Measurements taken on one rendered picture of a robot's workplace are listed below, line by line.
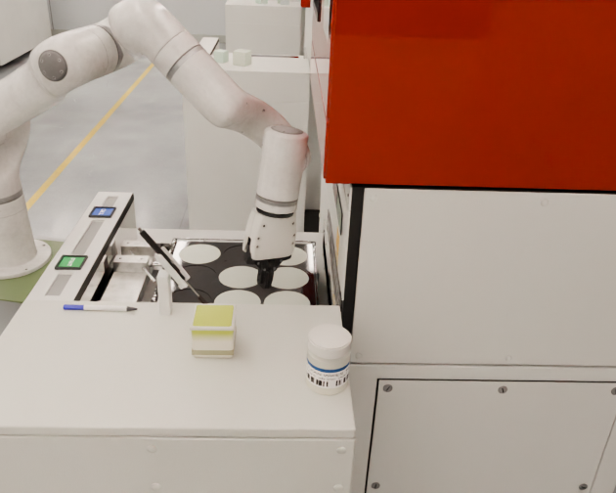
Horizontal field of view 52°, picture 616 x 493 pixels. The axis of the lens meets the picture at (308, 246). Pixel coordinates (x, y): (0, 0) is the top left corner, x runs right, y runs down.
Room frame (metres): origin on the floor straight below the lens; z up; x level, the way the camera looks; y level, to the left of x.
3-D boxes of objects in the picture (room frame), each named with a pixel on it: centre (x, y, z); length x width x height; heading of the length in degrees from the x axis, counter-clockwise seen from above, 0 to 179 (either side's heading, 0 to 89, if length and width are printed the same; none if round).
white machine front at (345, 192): (1.47, -0.06, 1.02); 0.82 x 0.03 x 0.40; 3
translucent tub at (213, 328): (0.91, 0.16, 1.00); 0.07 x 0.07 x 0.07; 3
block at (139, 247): (1.40, 0.42, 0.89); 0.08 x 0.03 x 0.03; 93
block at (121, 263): (1.32, 0.42, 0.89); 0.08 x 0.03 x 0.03; 93
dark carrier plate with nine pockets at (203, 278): (1.27, 0.15, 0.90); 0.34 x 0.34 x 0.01; 3
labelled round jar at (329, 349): (0.83, -0.04, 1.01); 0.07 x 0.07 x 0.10
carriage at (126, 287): (1.24, 0.42, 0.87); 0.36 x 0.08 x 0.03; 3
